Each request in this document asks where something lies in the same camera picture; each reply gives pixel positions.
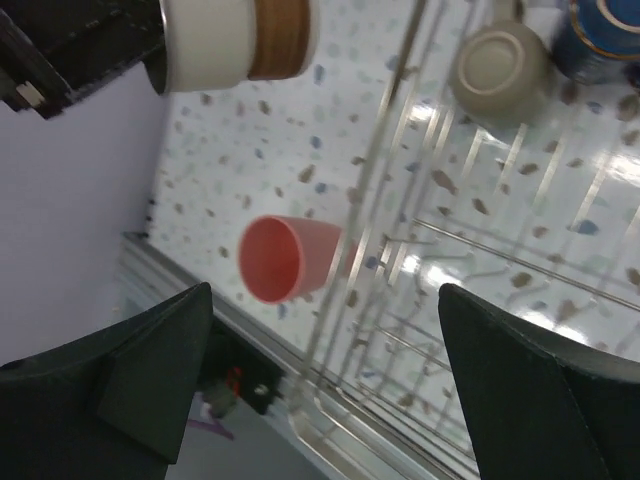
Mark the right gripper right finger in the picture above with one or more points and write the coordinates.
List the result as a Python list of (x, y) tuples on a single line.
[(538, 405)]

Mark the small grey-green mug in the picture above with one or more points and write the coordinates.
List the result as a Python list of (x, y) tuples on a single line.
[(502, 75)]

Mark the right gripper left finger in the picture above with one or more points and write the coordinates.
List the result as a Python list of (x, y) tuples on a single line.
[(111, 405)]

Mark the dark blue mug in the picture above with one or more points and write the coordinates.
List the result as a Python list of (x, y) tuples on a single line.
[(597, 42)]

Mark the steel cup with handle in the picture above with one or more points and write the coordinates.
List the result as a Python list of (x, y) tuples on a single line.
[(214, 45)]

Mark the aluminium rail frame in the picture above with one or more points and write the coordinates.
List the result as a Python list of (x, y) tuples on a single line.
[(343, 439)]

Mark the red plastic cup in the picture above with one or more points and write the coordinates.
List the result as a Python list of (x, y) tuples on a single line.
[(281, 258)]

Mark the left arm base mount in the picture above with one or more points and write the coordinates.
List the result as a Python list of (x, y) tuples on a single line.
[(235, 369)]

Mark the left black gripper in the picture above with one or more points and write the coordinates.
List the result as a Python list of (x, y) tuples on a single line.
[(55, 54)]

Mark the wire dish rack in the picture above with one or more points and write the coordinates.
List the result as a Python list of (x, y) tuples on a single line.
[(541, 220)]

